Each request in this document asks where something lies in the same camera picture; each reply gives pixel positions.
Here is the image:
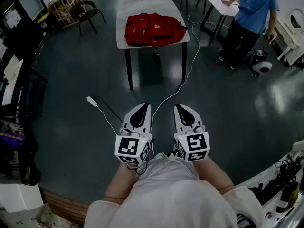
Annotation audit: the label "person's left forearm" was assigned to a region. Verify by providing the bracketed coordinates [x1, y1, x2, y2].
[104, 162, 139, 202]

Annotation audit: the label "black armchair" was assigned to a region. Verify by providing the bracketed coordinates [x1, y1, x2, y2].
[69, 0, 107, 36]

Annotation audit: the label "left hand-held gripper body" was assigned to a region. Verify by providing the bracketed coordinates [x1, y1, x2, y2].
[114, 126, 154, 165]

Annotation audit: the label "white and black wheeled robot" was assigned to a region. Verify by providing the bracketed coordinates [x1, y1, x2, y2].
[246, 47, 274, 76]

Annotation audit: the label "white tray of black cables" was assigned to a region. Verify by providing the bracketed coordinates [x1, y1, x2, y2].
[237, 140, 304, 228]

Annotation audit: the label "white printed paper sheet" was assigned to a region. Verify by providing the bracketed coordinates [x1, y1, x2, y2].
[0, 202, 73, 228]

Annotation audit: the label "purple bag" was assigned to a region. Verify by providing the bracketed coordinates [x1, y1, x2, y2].
[0, 131, 26, 148]

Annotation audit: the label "red backpack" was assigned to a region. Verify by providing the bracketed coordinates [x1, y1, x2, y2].
[124, 12, 188, 48]

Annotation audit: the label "yellow-green shoe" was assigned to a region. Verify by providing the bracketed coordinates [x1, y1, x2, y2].
[22, 166, 32, 183]

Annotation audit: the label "small black pouch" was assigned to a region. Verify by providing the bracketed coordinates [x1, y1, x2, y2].
[152, 49, 161, 65]

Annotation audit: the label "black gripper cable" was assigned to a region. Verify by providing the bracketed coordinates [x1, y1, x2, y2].
[126, 157, 151, 176]

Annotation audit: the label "white boxes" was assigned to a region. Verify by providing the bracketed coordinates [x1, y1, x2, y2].
[0, 182, 45, 214]

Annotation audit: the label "person's right forearm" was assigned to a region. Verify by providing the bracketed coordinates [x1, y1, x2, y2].
[191, 155, 236, 195]

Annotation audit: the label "white power strip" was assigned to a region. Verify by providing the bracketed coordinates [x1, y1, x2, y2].
[86, 96, 98, 108]

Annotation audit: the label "grey marble table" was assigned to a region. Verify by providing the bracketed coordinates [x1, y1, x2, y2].
[115, 0, 191, 91]

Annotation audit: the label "person's white shirt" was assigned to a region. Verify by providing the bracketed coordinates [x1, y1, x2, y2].
[84, 157, 265, 228]

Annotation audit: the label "white ornate cabinet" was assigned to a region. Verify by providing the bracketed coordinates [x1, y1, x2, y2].
[267, 8, 304, 67]

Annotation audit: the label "black power strip cable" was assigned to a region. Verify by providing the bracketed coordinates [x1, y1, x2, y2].
[92, 95, 124, 124]

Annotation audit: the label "white table with black legs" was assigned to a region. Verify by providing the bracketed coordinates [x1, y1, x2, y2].
[200, 0, 241, 46]

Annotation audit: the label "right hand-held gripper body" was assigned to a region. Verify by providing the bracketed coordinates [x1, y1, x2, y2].
[174, 124, 211, 162]

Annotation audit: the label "white flat boards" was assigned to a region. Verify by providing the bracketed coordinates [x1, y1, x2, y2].
[1, 54, 25, 107]

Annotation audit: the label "wooden crate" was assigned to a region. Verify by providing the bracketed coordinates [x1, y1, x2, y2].
[47, 0, 82, 29]

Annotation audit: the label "thin white cable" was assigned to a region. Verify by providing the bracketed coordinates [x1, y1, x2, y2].
[95, 105, 119, 135]

